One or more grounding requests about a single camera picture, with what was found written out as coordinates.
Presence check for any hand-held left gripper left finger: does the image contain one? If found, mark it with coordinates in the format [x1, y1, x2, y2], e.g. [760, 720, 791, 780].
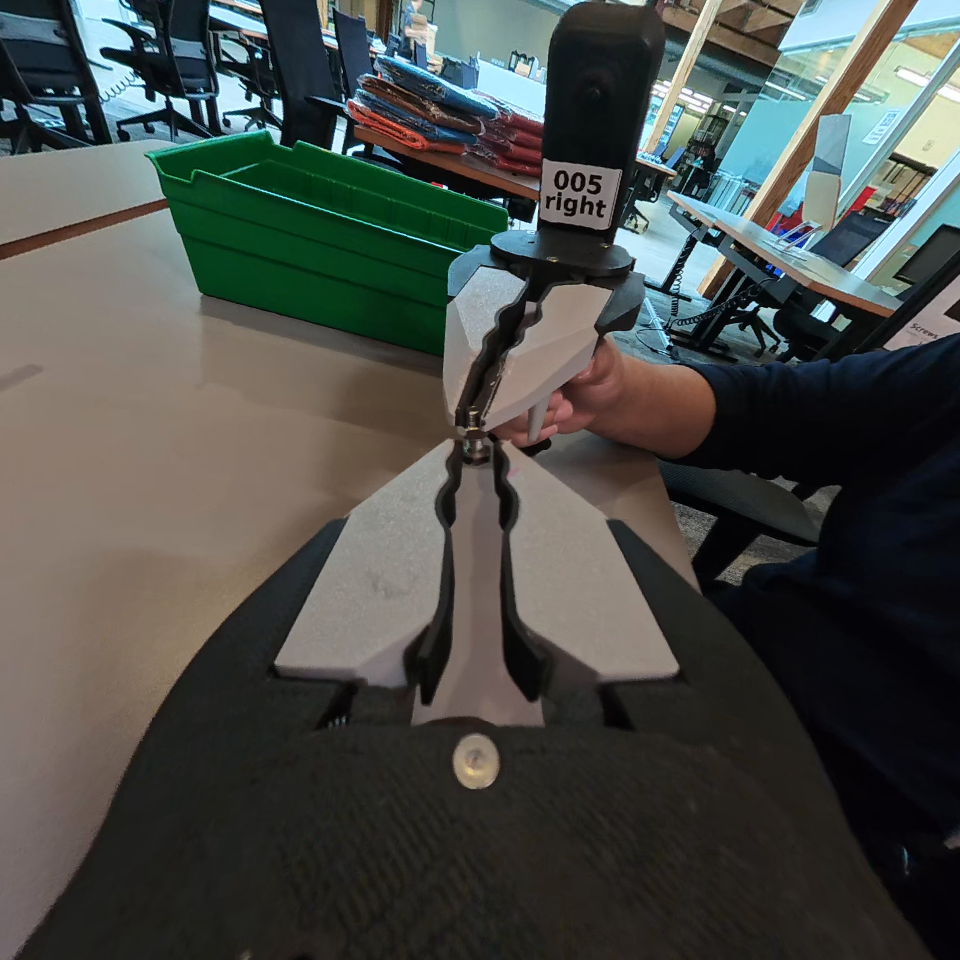
[273, 438, 457, 706]

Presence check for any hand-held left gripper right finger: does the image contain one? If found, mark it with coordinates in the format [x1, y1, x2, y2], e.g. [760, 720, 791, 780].
[491, 442, 681, 702]

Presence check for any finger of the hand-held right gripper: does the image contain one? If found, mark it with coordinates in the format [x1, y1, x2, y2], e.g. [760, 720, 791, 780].
[478, 285, 614, 444]
[442, 266, 528, 429]

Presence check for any green plastic bin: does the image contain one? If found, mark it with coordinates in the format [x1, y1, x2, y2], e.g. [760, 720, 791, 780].
[144, 129, 511, 357]

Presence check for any person's right forearm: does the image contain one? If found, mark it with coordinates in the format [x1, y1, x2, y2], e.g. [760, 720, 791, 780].
[615, 333, 960, 489]

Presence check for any person's right hand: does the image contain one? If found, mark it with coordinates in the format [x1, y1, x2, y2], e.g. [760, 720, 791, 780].
[491, 336, 631, 451]

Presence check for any wooden desk with black legs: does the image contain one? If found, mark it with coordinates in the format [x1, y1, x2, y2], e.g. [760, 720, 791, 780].
[660, 191, 909, 361]
[352, 123, 543, 204]
[633, 153, 680, 234]

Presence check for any stack of folded cloths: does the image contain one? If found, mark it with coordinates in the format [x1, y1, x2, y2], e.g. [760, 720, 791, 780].
[346, 54, 545, 177]

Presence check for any dark grey office chair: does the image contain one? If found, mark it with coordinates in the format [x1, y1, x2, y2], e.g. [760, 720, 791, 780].
[660, 457, 822, 586]

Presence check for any folded grey cardboard sheet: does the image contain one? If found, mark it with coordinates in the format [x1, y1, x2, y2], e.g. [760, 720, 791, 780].
[798, 112, 852, 230]

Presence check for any person's dark clothing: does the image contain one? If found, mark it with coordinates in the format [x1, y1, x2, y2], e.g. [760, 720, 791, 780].
[705, 420, 960, 960]

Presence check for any black office chair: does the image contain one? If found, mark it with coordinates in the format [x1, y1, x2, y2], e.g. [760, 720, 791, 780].
[101, 0, 222, 140]
[772, 213, 894, 361]
[0, 0, 114, 151]
[258, 0, 406, 170]

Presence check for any black framed printed sign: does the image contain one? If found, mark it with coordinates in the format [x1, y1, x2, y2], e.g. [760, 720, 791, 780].
[881, 247, 960, 354]

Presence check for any black monitor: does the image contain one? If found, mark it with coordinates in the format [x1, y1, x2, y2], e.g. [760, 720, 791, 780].
[896, 223, 960, 288]

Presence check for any wooden post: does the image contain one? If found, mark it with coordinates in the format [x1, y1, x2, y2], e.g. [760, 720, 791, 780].
[697, 0, 920, 297]
[645, 0, 725, 155]

